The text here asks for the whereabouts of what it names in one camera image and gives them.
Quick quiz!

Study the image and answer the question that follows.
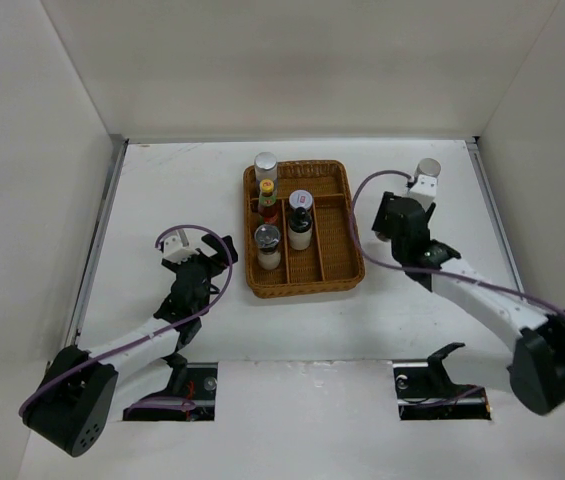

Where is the black top salt grinder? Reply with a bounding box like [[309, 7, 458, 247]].
[[254, 224, 281, 271]]

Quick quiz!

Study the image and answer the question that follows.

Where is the blue label bottle silver cap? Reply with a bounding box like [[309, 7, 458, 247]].
[[415, 158, 442, 188]]

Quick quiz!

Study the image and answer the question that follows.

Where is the red sauce bottle yellow cap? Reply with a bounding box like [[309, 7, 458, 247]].
[[258, 179, 279, 225]]

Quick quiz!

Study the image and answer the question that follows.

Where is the black cap white powder bottle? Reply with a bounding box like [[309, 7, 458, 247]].
[[288, 207, 313, 251]]

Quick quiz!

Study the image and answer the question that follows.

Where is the satay sauce jar white lid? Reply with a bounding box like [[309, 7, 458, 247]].
[[288, 189, 314, 212]]

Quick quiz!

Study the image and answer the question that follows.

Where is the blue label bead bottle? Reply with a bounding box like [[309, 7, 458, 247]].
[[254, 152, 278, 183]]

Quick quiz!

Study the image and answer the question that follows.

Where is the dark spice jar white lid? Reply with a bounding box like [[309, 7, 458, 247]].
[[375, 232, 391, 242]]

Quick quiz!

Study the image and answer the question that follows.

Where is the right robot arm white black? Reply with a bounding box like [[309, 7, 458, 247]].
[[372, 192, 565, 415]]

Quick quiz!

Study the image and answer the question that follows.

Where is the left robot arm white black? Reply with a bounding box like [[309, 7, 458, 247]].
[[19, 225, 238, 457]]

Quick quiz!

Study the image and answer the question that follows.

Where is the brown wicker divided basket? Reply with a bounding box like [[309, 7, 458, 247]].
[[243, 160, 365, 299]]

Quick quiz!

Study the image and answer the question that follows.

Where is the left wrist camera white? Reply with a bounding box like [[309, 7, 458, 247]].
[[161, 230, 198, 264]]

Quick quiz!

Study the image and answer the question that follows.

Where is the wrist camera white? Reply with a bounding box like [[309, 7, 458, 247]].
[[161, 230, 198, 264], [407, 174, 438, 210]]

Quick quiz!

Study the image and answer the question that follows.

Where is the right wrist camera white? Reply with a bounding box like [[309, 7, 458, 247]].
[[407, 174, 438, 210]]

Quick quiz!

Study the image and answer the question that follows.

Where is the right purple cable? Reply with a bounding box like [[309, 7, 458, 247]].
[[351, 170, 565, 406]]

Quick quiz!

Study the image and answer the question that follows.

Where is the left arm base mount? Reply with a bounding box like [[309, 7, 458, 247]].
[[122, 363, 218, 422]]

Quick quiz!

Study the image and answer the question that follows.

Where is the aluminium table edge rail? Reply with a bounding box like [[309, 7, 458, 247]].
[[57, 134, 129, 350]]

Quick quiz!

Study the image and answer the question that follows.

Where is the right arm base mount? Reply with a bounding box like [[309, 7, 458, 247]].
[[393, 342, 491, 421]]

